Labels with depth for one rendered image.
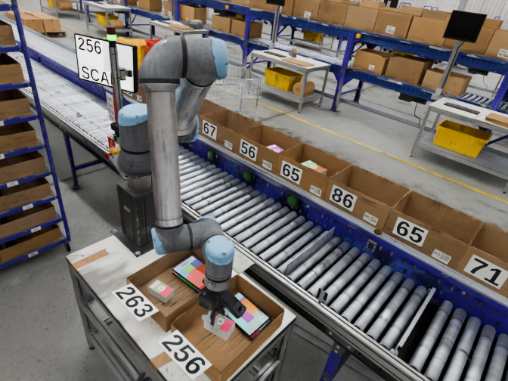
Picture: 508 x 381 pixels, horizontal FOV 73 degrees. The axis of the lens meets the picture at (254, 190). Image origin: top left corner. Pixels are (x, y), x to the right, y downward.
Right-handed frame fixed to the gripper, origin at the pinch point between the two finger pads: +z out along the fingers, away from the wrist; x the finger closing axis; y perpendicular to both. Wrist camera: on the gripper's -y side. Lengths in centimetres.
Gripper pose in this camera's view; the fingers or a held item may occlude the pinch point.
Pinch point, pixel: (219, 323)
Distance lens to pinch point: 135.1
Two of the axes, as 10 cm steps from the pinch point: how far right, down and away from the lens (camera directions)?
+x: -4.9, 4.2, -7.7
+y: -8.7, -3.4, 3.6
